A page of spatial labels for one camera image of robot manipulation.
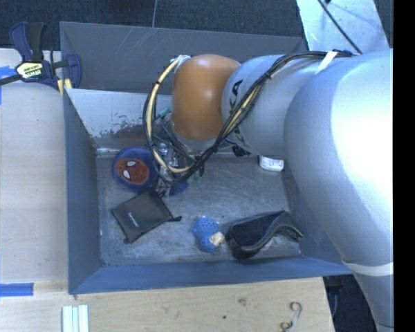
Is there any blue plush with red mask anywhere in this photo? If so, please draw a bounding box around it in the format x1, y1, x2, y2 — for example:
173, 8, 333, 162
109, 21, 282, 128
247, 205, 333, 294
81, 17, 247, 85
111, 146, 190, 197

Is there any black fabric pouch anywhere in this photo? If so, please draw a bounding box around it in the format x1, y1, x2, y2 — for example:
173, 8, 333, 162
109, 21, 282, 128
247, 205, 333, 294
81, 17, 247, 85
110, 189, 183, 245

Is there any grey metal bin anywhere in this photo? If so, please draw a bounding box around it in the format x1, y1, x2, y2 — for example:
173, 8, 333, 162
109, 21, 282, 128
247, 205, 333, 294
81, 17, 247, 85
59, 21, 354, 295

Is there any blue and yellow toy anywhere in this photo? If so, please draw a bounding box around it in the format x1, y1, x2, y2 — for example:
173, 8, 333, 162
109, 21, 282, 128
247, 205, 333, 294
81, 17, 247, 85
192, 216, 226, 254

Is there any white plastic bottle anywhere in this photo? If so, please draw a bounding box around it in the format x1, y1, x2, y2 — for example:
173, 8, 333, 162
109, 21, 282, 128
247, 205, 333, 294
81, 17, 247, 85
259, 154, 285, 172

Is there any black curved case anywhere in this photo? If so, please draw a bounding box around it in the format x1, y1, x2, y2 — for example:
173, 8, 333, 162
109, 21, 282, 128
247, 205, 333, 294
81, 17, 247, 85
224, 210, 304, 260

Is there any pale wood board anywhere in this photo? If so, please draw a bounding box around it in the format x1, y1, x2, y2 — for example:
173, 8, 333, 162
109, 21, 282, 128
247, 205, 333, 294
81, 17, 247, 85
0, 77, 70, 284

